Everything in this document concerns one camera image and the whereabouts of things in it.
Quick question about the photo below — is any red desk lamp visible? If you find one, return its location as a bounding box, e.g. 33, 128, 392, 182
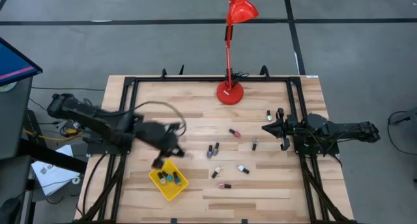
216, 0, 260, 106

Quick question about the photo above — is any yellow plastic basket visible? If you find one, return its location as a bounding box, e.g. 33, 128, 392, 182
148, 158, 190, 203

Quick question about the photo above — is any left gripper camera cable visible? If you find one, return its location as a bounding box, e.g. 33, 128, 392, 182
129, 100, 188, 137

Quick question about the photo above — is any black aluminium rig frame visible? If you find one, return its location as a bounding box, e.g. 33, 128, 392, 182
74, 64, 358, 224

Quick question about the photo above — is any black desk leg bar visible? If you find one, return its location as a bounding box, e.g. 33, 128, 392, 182
18, 138, 89, 175

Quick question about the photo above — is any pale round disc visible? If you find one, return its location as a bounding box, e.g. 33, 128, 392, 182
0, 81, 18, 93

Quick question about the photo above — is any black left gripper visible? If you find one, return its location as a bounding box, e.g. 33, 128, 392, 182
133, 120, 194, 170

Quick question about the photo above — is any thick black cable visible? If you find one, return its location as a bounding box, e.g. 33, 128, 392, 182
81, 153, 109, 219

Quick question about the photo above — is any dark grey desk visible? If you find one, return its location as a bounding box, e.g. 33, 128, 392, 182
0, 76, 34, 160

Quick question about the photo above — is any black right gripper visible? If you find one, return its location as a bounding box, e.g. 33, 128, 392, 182
261, 107, 309, 152

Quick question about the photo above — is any pale yellow nail polish bottle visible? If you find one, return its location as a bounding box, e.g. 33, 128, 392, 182
210, 165, 223, 180

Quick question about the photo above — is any yellow cable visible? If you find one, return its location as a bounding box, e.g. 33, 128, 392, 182
23, 127, 84, 143

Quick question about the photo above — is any white paper booklet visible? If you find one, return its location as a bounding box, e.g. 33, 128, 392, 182
30, 144, 81, 197

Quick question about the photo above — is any black floor cable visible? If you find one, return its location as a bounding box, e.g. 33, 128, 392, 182
386, 106, 417, 157

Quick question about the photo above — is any blue screen monitor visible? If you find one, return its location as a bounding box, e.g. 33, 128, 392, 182
0, 36, 44, 88

